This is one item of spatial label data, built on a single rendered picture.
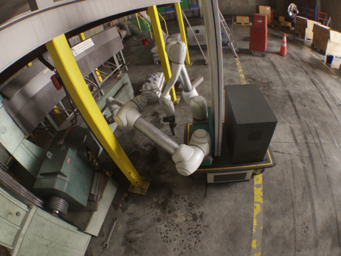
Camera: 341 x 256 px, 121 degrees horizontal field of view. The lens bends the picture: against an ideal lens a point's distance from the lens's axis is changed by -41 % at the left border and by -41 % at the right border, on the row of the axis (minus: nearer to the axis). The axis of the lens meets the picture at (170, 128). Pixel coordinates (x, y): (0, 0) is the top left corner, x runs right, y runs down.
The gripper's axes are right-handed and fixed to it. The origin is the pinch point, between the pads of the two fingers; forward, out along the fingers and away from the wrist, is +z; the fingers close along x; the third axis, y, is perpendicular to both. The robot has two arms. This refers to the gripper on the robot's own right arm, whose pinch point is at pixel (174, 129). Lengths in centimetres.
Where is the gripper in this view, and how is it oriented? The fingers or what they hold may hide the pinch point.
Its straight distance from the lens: 177.3
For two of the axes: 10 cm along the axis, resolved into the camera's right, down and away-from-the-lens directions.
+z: 1.9, 7.1, 6.8
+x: 0.9, -7.0, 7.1
